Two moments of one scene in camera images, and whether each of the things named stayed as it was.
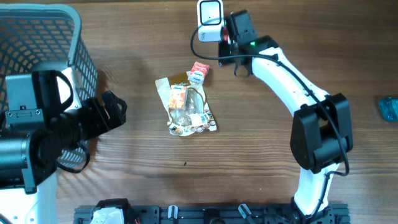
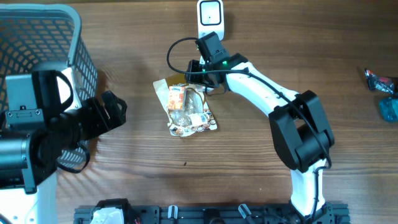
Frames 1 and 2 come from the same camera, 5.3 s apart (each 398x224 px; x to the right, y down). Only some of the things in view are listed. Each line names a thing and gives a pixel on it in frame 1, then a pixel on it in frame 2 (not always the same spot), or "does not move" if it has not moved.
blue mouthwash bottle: x=388 y=107 does not move
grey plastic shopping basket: x=35 y=37 does not move
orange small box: x=178 y=97 does not move
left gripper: x=101 y=123 does not move
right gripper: x=224 y=56 to x=193 y=78
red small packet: x=225 y=34 to x=377 y=83
